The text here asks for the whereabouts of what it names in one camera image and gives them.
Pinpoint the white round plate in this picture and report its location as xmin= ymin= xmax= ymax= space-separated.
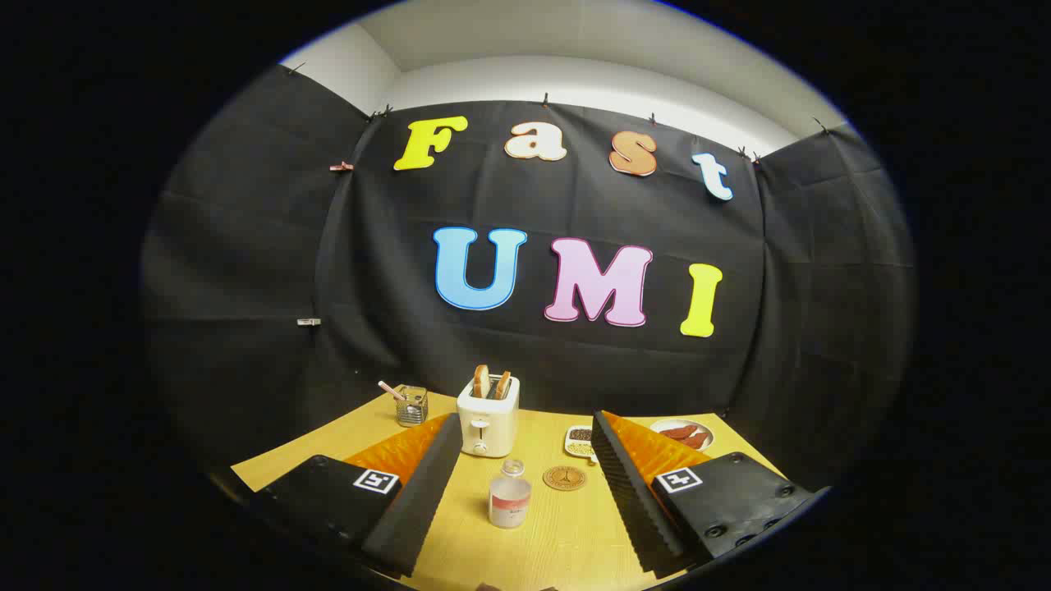
xmin=649 ymin=419 xmax=714 ymax=452

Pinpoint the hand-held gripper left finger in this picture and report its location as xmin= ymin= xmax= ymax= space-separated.
xmin=250 ymin=413 xmax=463 ymax=577

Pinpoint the white toaster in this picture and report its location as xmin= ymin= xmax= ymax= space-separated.
xmin=457 ymin=373 xmax=521 ymax=458

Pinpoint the clear juice bottle pink label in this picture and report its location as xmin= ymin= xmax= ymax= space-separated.
xmin=489 ymin=459 xmax=533 ymax=529

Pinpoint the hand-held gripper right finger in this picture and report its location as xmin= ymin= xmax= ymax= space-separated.
xmin=590 ymin=410 xmax=832 ymax=577

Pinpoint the wooden table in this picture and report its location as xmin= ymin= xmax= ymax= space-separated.
xmin=230 ymin=390 xmax=789 ymax=591

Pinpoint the black backdrop cloth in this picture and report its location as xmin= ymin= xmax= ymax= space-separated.
xmin=140 ymin=64 xmax=916 ymax=493

